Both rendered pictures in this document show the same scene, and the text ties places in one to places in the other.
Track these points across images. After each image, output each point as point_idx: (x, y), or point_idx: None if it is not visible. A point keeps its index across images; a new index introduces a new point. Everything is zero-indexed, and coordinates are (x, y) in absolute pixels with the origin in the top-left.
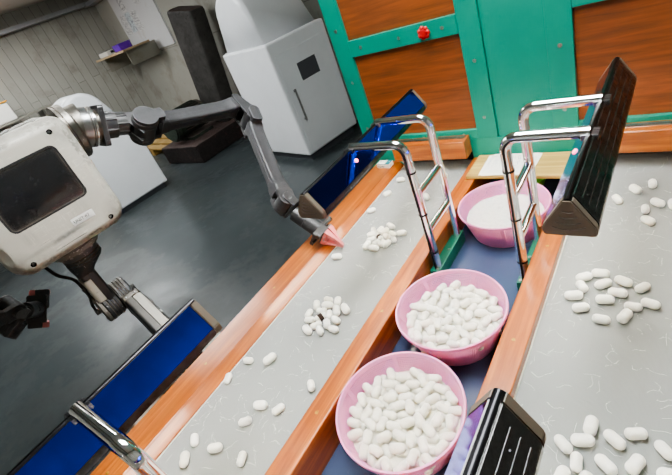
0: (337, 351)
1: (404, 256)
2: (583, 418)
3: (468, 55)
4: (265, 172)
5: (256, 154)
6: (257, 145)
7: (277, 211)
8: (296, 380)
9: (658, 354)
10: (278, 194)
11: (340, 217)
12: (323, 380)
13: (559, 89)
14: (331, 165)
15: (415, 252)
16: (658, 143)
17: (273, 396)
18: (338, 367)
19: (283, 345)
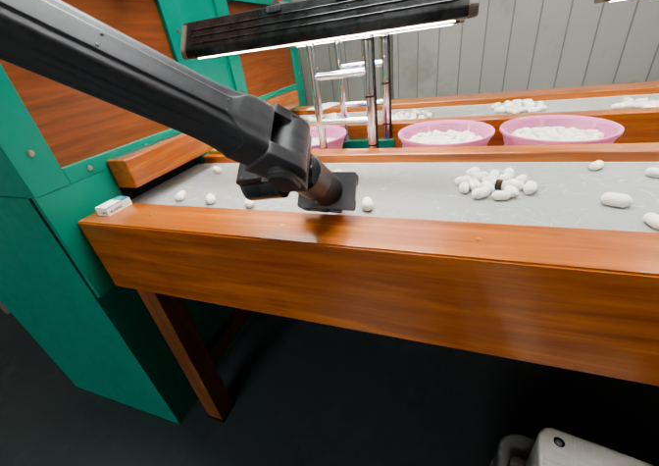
0: (532, 169)
1: (367, 167)
2: (494, 114)
3: (170, 23)
4: (189, 78)
5: (62, 26)
6: None
7: (305, 167)
8: (604, 180)
9: (444, 111)
10: (291, 113)
11: (255, 218)
12: (577, 166)
13: (236, 72)
14: None
15: (372, 152)
16: (287, 104)
17: (650, 186)
18: (558, 150)
19: (575, 204)
